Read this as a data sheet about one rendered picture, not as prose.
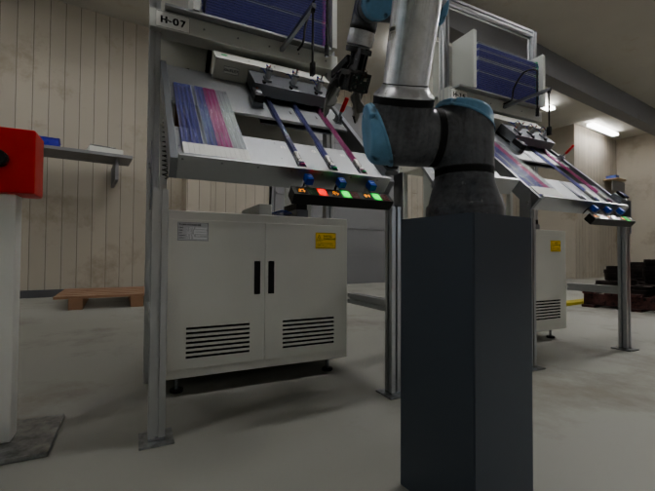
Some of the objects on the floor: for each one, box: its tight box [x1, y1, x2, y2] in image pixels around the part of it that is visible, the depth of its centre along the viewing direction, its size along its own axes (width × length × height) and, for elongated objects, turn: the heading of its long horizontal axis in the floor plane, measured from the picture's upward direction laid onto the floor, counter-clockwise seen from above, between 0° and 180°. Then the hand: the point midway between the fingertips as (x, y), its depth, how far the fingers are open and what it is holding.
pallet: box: [53, 286, 144, 310], centre depth 380 cm, size 127×87×12 cm
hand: (339, 117), depth 120 cm, fingers open, 10 cm apart
